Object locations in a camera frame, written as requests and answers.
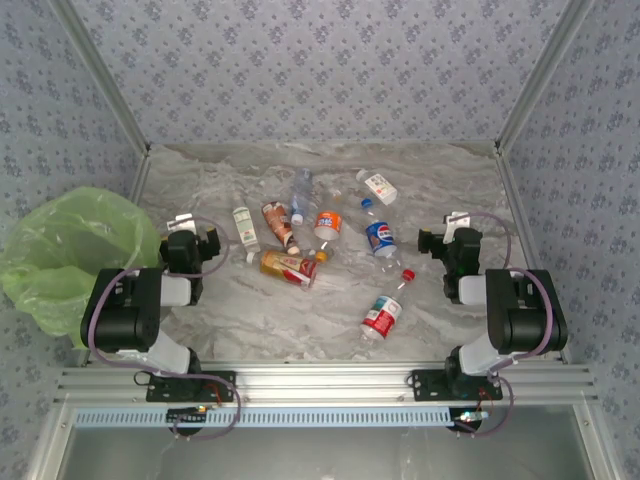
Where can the clear plastic bottle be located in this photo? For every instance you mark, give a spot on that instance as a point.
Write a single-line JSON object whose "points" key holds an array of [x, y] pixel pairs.
{"points": [[330, 195]]}

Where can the grey metal lower panel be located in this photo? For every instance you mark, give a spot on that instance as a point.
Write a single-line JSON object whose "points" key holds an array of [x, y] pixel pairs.
{"points": [[320, 455]]}

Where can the yellow red label bottle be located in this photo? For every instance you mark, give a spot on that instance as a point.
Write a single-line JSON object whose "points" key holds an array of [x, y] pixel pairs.
{"points": [[285, 265]]}

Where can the wide aluminium mounting rail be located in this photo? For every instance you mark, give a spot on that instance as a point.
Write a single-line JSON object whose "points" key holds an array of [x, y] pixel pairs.
{"points": [[320, 382]]}

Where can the aluminium side rail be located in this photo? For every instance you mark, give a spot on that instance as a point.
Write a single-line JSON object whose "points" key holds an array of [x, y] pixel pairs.
{"points": [[141, 175], [517, 200]]}

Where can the small black controller board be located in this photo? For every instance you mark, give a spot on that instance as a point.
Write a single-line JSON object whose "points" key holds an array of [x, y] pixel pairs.
{"points": [[467, 422], [182, 415]]}

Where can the clear bottle blue label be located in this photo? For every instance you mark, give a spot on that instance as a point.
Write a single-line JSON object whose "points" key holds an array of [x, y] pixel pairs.
{"points": [[300, 202]]}

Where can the blue cola label bottle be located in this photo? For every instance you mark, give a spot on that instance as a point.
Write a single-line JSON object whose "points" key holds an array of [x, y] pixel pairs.
{"points": [[380, 237]]}

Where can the blue bottle cap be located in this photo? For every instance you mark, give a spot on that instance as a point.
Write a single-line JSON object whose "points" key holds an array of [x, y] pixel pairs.
{"points": [[367, 203]]}

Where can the white bottle white cap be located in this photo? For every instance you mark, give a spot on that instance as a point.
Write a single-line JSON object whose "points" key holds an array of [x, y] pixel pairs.
{"points": [[380, 187]]}

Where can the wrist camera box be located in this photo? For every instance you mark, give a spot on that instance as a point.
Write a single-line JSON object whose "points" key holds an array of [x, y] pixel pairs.
{"points": [[457, 221], [181, 221]]}

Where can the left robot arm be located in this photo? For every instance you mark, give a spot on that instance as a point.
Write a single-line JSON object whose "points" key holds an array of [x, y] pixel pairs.
{"points": [[120, 320]]}

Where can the clear bottle green white label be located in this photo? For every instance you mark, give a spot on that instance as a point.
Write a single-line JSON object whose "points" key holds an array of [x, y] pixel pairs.
{"points": [[245, 227]]}

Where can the red label bottle red cap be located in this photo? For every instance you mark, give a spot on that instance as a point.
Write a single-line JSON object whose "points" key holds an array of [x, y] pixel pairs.
{"points": [[382, 315]]}

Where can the bin with green liner bag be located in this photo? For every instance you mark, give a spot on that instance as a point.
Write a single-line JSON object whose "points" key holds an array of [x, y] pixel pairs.
{"points": [[75, 240]]}

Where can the white bottle orange label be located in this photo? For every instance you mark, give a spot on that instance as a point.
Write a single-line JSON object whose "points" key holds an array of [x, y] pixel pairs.
{"points": [[327, 222]]}

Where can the orange bottle cap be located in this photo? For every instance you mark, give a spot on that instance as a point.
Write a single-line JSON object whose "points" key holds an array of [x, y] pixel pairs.
{"points": [[321, 256]]}

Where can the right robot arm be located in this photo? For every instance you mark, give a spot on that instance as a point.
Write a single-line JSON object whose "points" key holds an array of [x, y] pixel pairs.
{"points": [[525, 320]]}

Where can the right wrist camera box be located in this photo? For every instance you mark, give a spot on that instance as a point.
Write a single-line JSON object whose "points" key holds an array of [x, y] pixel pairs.
{"points": [[457, 221]]}

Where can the aluminium frame post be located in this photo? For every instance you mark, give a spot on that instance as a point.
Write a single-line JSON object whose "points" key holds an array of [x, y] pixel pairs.
{"points": [[542, 75], [101, 75]]}

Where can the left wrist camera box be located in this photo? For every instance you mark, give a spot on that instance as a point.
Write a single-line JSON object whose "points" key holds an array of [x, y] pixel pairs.
{"points": [[181, 221]]}

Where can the brown coffee drink bottle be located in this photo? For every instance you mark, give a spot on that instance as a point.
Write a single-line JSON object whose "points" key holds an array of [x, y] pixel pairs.
{"points": [[277, 220]]}

